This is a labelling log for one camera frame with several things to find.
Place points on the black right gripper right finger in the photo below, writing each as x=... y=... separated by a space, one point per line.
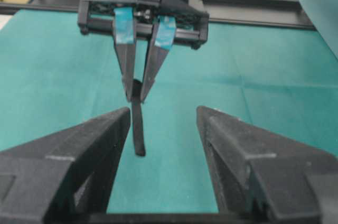
x=266 y=175

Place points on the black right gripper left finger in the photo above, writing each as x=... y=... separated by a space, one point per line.
x=60 y=175

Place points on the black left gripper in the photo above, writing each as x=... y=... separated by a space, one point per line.
x=188 y=16

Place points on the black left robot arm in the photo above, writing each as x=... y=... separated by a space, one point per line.
x=162 y=23

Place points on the green table cloth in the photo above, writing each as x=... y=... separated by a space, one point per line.
x=53 y=77

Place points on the green backdrop panel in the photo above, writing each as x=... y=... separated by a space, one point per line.
x=323 y=14

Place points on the black aluminium frame rail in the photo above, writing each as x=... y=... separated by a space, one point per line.
x=276 y=13

